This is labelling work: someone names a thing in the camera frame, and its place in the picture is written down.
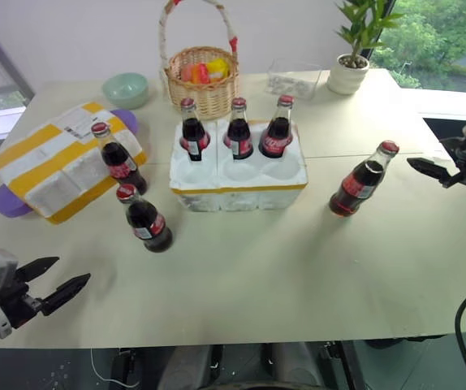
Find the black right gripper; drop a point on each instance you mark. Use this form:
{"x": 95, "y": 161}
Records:
{"x": 465, "y": 162}

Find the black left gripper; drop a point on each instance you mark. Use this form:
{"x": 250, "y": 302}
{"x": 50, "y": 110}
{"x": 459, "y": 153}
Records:
{"x": 14, "y": 302}

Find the glass cola bottle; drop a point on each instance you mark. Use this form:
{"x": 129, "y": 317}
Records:
{"x": 193, "y": 132}
{"x": 239, "y": 134}
{"x": 121, "y": 164}
{"x": 356, "y": 185}
{"x": 275, "y": 138}
{"x": 149, "y": 225}

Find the foam lid with yellow tape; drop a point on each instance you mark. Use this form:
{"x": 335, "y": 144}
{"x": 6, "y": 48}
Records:
{"x": 54, "y": 162}

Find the clear plastic container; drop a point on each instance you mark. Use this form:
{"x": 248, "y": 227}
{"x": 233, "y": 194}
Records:
{"x": 294, "y": 81}

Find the white foam bottle holder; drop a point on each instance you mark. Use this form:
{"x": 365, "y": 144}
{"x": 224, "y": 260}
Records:
{"x": 237, "y": 187}

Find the purple plastic tray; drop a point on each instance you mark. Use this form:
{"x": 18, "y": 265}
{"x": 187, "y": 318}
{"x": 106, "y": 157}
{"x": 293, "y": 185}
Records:
{"x": 7, "y": 203}

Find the white ribbed plant pot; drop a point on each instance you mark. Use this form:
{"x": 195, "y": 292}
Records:
{"x": 346, "y": 77}

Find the dark grey rounded shape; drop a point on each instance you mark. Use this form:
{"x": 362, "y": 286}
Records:
{"x": 184, "y": 367}
{"x": 298, "y": 363}

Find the green leafy plant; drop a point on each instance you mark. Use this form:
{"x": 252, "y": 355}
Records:
{"x": 361, "y": 24}

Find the mint green bowl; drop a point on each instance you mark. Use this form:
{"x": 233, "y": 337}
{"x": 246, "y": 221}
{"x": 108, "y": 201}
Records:
{"x": 126, "y": 90}

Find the yellow toy fruit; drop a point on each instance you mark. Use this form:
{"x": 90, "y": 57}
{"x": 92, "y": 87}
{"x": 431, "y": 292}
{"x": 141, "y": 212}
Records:
{"x": 218, "y": 68}

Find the pink orange toy fruit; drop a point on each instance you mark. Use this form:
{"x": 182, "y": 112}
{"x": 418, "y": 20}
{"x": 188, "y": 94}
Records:
{"x": 195, "y": 74}

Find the black bracket under table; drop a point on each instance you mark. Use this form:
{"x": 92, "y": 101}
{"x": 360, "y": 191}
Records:
{"x": 124, "y": 367}
{"x": 338, "y": 365}

